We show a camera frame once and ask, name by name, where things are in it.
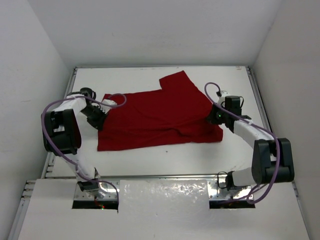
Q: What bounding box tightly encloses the red t shirt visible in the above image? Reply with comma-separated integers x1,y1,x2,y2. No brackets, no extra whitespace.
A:
97,71,223,152

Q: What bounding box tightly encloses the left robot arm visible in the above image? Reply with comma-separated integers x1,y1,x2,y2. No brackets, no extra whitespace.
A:
41,87,110,198

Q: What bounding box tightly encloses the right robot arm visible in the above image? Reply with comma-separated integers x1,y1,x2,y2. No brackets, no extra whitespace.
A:
207,92,295,191

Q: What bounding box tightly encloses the white foam front panel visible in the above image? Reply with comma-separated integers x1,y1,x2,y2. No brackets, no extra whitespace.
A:
19,179,308,240

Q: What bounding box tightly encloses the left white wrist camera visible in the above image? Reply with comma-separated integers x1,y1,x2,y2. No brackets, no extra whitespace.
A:
100,99,117,113

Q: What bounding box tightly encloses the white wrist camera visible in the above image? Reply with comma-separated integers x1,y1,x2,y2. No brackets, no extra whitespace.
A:
216,90,230,106
100,99,117,113

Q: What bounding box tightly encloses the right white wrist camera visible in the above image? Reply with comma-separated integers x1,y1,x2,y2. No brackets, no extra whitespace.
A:
216,90,230,106

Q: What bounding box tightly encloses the right aluminium frame rail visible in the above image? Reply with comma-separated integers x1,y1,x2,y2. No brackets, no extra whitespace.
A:
245,66,272,132

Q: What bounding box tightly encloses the aluminium frame rail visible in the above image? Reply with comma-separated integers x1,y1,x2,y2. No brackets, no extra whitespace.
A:
41,66,77,179
245,66,272,132

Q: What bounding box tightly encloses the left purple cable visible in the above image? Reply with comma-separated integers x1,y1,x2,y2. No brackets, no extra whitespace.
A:
41,93,127,203

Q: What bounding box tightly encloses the purple cable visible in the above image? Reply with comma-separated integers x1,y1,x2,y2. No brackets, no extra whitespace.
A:
204,81,280,204
41,93,127,203

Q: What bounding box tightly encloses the left aluminium frame rail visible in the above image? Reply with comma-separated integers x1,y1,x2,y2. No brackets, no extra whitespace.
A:
41,66,77,179

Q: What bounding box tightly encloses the front aluminium mounting rail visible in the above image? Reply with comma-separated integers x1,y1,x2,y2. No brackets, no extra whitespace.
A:
98,172,252,204

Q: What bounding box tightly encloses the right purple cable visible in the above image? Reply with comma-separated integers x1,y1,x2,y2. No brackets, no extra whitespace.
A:
204,81,280,204

